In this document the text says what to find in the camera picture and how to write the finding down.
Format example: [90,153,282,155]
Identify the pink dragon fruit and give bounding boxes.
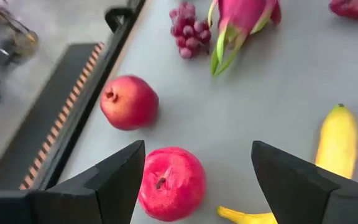
[208,0,282,77]

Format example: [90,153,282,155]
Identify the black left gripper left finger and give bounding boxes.
[0,139,146,224]

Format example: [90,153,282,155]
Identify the grey table mat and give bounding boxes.
[59,0,358,224]

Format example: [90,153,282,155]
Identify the red grape bunch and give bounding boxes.
[168,1,213,60]

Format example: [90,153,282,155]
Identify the black frame clamp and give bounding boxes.
[104,6,134,34]

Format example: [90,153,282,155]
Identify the black orange-striped floor mat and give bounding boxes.
[0,42,106,191]

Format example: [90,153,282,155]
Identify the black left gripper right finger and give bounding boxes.
[251,140,358,224]

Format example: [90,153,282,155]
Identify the red orange mango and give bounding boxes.
[328,0,358,22]

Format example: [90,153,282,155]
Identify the red pomegranate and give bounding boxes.
[99,74,160,131]

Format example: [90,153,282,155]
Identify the yellow banana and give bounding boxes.
[217,103,358,224]

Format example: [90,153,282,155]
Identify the red apple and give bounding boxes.
[137,146,207,223]

